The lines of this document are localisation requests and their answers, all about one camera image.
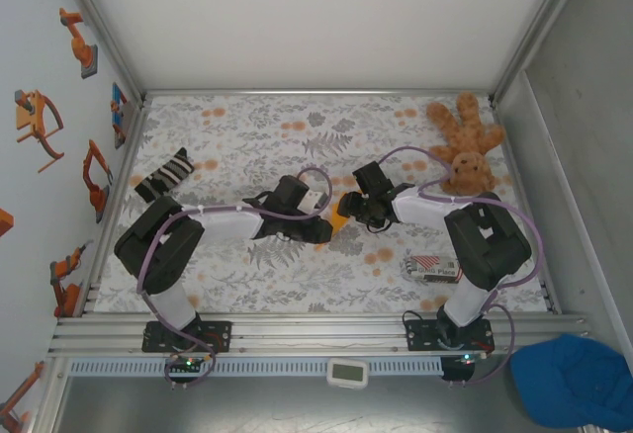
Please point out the orange paper sheet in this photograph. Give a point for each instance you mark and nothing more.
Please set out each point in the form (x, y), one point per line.
(340, 218)

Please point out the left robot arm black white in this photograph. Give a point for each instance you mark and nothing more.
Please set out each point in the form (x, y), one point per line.
(158, 250)

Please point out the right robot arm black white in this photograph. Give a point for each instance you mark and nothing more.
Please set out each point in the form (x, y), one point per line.
(487, 245)

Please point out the red white printed packet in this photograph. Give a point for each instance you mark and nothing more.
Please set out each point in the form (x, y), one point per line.
(430, 269)

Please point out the floral print table mat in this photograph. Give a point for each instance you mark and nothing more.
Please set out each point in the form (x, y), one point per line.
(247, 131)

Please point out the brown teddy bear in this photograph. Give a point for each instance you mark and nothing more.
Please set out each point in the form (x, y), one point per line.
(465, 131)

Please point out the black white striped sock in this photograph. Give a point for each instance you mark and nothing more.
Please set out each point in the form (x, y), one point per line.
(165, 173)

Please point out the white digital timer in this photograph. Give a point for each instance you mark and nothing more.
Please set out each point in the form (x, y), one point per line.
(347, 372)

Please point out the small circuit board green light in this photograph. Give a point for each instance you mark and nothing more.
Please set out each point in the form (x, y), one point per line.
(188, 364)
(469, 359)

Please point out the blue cloth cap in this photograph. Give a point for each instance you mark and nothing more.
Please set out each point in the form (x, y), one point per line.
(573, 383)

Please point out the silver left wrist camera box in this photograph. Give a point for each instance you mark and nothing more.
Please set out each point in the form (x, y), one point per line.
(314, 201)

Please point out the wide aluminium mounting rail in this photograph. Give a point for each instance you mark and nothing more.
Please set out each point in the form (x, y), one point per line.
(316, 334)

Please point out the thin aluminium frame rail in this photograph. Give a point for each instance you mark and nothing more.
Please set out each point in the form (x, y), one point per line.
(316, 93)

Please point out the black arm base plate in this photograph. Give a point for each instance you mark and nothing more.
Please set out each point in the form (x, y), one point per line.
(220, 336)
(420, 336)

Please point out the blue orange machine wall sticker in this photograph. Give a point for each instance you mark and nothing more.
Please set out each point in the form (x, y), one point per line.
(117, 107)

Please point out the aluminium frame post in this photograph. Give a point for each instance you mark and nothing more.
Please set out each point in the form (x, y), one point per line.
(104, 27)
(538, 27)

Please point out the orange claw gripper wall sticker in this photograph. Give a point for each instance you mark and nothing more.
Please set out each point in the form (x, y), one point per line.
(32, 116)

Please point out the orange block wall sticker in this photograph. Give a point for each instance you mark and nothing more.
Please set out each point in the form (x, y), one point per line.
(5, 223)

